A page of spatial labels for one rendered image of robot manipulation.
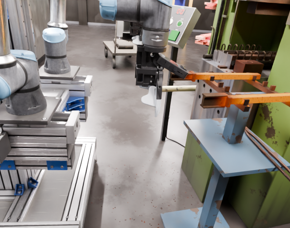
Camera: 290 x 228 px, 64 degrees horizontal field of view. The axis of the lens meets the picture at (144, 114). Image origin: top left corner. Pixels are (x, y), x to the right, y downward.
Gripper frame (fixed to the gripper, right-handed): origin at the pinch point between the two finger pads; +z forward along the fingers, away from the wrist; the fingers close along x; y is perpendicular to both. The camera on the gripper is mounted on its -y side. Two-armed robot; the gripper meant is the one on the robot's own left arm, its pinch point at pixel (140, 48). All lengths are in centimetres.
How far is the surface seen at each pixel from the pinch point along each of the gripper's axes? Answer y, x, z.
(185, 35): -32.7, -12.1, -8.6
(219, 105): -22, 90, -2
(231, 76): -37, 64, -4
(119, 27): 22, -526, 58
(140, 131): -10, -43, 93
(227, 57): -49, 29, -4
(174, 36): -25.3, -13.4, -6.7
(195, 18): -39.4, -16.8, -19.4
